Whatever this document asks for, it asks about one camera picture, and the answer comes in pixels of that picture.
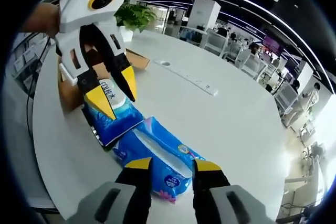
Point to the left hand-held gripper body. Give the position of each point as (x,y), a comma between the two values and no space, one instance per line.
(78,6)

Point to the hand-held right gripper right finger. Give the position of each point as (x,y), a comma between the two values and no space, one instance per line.
(210,190)

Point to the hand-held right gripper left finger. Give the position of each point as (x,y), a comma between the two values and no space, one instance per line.
(136,190)

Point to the brown cardboard shoe box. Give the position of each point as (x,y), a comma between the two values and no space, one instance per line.
(71,95)

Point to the blue tissue pack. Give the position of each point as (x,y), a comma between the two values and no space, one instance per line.
(162,150)

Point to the blue white wet wipes pack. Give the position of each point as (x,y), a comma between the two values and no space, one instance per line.
(123,119)

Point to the person's left hand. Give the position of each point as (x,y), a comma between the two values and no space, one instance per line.
(42,20)

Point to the green potted plant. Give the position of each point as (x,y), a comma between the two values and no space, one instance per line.
(136,15)

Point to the white storage shelf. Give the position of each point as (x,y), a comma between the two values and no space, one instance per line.
(26,58)

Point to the white table power strip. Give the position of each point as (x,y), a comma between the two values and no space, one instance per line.
(189,77)

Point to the white square pillar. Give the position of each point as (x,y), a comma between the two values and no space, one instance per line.
(203,14)

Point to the row of white office chairs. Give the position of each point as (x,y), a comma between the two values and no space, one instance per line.
(249,61)

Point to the curved ceiling light strip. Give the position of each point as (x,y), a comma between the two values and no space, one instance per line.
(252,5)

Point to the purple wall screen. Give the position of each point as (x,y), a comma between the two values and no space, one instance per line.
(273,43)

